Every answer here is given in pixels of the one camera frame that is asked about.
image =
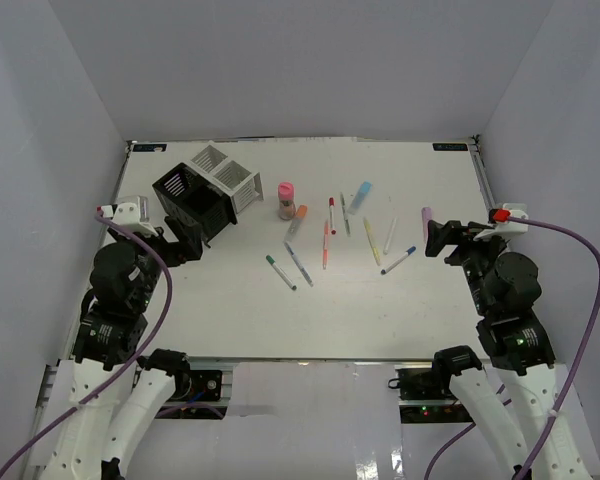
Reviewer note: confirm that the pink-capped glue bottle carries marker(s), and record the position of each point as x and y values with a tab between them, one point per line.
286	194

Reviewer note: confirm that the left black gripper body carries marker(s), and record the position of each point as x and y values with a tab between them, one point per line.
168	251

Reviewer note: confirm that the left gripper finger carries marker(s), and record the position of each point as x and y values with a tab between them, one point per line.
177	228
190	238

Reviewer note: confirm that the blue gel pen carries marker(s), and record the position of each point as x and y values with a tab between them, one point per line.
298	264

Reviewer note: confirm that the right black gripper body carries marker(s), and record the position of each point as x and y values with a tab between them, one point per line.
475	256

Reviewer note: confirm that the yellow gel pen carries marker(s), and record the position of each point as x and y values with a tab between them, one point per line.
371	240

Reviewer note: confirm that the left black table label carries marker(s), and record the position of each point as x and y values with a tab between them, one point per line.
149	148

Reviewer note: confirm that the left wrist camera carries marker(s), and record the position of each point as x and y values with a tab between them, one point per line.
131	212

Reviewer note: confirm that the blue-capped lead case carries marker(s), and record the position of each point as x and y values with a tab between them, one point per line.
359	198

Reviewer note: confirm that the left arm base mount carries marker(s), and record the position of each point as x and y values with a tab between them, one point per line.
200	390

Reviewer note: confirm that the white two-slot pen holder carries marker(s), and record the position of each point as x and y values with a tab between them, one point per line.
242	185

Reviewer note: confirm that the purple highlighter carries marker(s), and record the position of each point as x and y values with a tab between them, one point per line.
426	216

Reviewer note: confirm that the orange-capped lead case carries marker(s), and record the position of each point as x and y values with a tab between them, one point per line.
296	223

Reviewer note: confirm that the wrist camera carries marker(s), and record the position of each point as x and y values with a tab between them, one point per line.
500	222
131	212

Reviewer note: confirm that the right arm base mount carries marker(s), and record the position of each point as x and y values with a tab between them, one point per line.
422	399

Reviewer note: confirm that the black two-slot pen holder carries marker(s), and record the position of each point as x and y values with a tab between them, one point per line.
193	200

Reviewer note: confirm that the blue-capped white marker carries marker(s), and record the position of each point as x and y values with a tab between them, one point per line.
398	261

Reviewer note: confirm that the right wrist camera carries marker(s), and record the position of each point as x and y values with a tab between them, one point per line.
500	222

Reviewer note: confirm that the red-capped white marker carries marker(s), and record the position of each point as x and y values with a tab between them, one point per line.
332	225

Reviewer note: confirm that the white pen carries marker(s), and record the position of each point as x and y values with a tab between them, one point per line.
389	236

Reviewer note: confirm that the black table label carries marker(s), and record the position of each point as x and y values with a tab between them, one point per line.
149	148
450	147

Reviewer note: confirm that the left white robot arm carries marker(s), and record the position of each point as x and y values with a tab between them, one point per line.
115	392

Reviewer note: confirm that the orange gel pen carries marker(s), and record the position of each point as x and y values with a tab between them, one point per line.
326	233

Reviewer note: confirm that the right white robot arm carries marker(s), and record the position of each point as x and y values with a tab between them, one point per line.
530	438

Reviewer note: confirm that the green gel pen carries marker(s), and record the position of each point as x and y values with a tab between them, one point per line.
345	214

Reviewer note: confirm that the right black table label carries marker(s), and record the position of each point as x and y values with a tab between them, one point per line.
450	147

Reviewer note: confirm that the green-capped white marker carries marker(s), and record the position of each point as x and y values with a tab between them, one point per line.
282	274

